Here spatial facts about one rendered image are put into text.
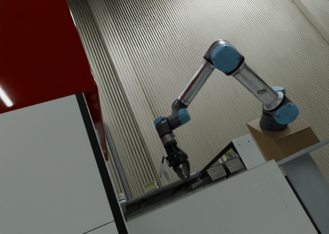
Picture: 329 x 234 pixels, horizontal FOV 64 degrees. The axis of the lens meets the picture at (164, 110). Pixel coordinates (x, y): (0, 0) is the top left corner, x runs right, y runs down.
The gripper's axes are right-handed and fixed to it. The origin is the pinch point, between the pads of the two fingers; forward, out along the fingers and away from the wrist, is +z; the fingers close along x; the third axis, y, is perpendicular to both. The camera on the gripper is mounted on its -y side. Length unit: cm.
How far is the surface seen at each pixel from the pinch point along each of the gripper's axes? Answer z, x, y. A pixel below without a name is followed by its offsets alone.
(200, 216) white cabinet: 17.3, 11.9, 35.3
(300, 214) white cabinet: 31, 40, 14
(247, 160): 5.5, 32.1, 12.2
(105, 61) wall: -303, -150, -255
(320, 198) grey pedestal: 33, 49, -28
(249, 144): -0.3, 36.0, 9.3
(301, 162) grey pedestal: 14, 51, -28
